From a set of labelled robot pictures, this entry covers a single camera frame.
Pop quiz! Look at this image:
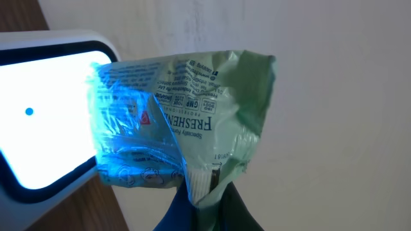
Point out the teal wet wipes pack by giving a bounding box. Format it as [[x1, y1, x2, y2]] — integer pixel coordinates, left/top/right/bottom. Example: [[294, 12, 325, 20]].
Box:
[[87, 50, 276, 230]]

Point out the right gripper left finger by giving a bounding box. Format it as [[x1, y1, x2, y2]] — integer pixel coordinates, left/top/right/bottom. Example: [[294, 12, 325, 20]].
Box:
[[153, 182, 197, 231]]

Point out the white barcode scanner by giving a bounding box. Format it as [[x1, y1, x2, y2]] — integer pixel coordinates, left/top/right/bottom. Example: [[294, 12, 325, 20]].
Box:
[[1, 30, 119, 230]]

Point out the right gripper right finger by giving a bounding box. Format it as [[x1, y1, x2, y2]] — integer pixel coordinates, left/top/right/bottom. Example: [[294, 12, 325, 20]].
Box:
[[218, 182, 263, 231]]

